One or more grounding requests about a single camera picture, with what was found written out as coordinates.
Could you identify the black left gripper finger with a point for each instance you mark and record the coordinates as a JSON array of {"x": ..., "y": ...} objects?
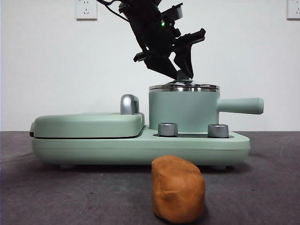
[
  {"x": 185, "y": 58},
  {"x": 161, "y": 65}
]

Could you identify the glass lid with green knob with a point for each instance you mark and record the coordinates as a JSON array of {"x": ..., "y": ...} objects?
[{"x": 182, "y": 75}]

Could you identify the brown potato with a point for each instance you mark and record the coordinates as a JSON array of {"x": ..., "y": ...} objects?
[{"x": 178, "y": 189}]

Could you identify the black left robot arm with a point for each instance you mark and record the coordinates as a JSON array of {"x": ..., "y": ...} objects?
[{"x": 140, "y": 5}]

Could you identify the silver control knob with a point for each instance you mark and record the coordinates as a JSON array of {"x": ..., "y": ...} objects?
[
  {"x": 218, "y": 130},
  {"x": 168, "y": 129}
]

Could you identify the mint green breakfast machine base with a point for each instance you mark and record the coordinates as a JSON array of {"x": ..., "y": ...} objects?
[{"x": 117, "y": 150}]

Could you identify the mint green griddle cover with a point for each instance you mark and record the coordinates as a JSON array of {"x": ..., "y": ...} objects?
[{"x": 86, "y": 125}]

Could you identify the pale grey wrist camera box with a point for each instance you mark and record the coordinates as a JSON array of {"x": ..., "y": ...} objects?
[{"x": 179, "y": 11}]

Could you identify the white wall socket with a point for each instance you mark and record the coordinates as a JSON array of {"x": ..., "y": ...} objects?
[
  {"x": 294, "y": 9},
  {"x": 86, "y": 9}
]

